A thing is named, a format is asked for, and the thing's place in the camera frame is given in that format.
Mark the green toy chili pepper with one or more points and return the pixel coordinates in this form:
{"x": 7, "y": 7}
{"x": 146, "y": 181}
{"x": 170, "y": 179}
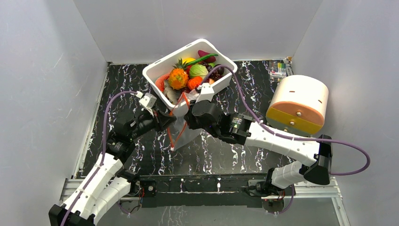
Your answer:
{"x": 194, "y": 62}

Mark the white plastic food bin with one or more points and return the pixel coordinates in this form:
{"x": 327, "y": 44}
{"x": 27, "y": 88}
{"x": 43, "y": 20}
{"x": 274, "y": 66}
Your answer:
{"x": 166, "y": 65}

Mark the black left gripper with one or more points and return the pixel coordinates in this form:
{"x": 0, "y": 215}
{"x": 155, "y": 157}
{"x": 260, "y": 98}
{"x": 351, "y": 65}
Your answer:
{"x": 162, "y": 120}

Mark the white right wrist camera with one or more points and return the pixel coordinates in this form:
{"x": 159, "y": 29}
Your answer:
{"x": 206, "y": 92}

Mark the grey toy fish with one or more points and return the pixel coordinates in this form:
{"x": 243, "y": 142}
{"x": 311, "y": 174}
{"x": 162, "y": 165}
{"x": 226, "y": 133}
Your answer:
{"x": 171, "y": 94}

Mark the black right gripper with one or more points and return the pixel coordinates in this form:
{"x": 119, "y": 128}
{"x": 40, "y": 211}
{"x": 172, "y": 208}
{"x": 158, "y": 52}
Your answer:
{"x": 192, "y": 113}

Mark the green toy cabbage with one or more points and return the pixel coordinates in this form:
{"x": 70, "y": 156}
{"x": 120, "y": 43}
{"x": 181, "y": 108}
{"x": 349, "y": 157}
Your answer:
{"x": 198, "y": 70}

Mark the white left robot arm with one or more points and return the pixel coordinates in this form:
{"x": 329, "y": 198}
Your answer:
{"x": 106, "y": 183}

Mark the dark toy plum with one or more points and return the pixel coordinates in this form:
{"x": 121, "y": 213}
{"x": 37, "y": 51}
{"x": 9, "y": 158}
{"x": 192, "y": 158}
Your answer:
{"x": 219, "y": 69}

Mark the orange toy tangerine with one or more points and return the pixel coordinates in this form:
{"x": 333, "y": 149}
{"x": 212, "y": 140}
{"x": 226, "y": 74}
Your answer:
{"x": 194, "y": 82}

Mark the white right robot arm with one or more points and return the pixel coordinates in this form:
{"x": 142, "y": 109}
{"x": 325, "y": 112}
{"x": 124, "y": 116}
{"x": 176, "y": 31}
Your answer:
{"x": 312, "y": 158}

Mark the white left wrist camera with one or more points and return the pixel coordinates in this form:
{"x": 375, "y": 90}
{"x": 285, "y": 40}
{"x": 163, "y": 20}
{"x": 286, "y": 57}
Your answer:
{"x": 147, "y": 102}

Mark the purple toy sweet potato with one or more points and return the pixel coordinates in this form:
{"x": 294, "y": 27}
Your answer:
{"x": 207, "y": 57}

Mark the box of markers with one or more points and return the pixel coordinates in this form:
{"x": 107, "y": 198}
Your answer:
{"x": 279, "y": 69}

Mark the white cylindrical drum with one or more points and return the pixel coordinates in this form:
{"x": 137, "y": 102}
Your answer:
{"x": 298, "y": 105}

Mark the yellow toy lemon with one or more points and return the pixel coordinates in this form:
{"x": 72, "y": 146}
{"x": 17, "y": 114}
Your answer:
{"x": 187, "y": 60}

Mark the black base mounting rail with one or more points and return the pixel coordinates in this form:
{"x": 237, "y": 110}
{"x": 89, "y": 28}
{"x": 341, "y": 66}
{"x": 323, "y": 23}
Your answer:
{"x": 221, "y": 190}

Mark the clear zip top bag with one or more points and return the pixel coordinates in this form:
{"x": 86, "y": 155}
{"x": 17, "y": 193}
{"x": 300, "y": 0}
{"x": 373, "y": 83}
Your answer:
{"x": 179, "y": 134}

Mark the dark toy grapes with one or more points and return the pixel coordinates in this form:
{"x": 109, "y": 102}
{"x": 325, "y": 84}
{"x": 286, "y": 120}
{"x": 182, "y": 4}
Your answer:
{"x": 213, "y": 76}

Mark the red toy slice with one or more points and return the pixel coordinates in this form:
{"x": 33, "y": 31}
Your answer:
{"x": 160, "y": 82}

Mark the orange toy pineapple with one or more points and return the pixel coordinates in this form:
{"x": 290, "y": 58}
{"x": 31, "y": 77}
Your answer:
{"x": 178, "y": 77}

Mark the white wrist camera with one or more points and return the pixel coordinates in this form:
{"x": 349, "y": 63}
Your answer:
{"x": 147, "y": 102}
{"x": 206, "y": 92}

